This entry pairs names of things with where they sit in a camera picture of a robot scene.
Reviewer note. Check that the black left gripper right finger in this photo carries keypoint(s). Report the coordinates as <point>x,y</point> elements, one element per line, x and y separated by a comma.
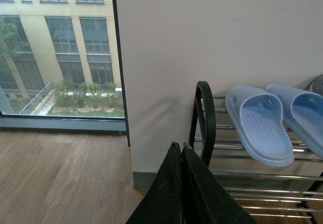
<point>205,200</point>

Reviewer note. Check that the grey knit sneaker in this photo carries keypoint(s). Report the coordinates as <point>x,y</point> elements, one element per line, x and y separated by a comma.
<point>317,85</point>

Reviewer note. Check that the black metal shoe rack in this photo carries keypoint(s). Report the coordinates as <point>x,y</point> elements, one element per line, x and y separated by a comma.
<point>291,194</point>

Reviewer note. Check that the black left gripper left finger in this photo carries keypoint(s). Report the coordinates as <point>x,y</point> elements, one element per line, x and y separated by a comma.
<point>162,203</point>

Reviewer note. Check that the light blue slide sandal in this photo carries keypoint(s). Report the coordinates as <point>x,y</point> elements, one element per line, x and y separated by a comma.
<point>302,113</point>
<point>257,116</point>

